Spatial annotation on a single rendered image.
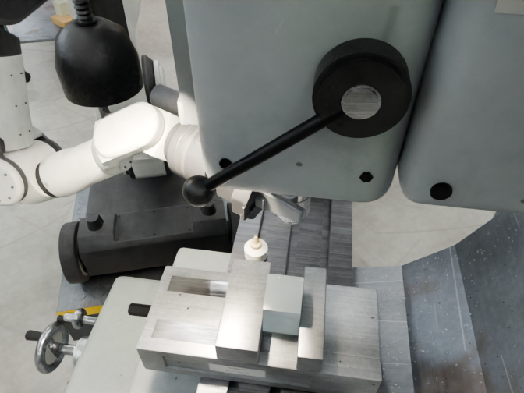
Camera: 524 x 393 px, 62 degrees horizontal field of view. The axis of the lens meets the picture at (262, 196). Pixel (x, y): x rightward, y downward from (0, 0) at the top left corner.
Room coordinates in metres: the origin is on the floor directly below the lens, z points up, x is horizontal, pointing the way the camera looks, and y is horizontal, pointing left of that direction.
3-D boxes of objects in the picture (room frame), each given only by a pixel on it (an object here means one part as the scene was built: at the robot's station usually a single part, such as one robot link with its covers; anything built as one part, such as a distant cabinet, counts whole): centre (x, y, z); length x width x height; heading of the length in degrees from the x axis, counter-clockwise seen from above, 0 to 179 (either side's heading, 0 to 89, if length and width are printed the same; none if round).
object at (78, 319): (0.62, 0.46, 0.54); 0.22 x 0.06 x 0.06; 82
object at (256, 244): (0.47, 0.01, 1.01); 0.04 x 0.04 x 0.11
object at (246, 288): (0.35, 0.02, 1.05); 0.15 x 0.06 x 0.04; 172
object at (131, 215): (1.18, 0.39, 0.59); 0.64 x 0.52 x 0.33; 10
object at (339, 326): (0.35, 0.00, 1.01); 0.35 x 0.15 x 0.11; 82
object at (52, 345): (0.48, 0.45, 0.66); 0.16 x 0.12 x 0.12; 82
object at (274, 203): (0.38, -0.02, 1.23); 0.06 x 0.02 x 0.03; 57
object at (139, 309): (0.37, 0.19, 1.00); 0.04 x 0.02 x 0.02; 82
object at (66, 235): (0.89, 0.60, 0.50); 0.20 x 0.05 x 0.20; 10
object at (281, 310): (0.34, -0.03, 1.07); 0.06 x 0.05 x 0.06; 172
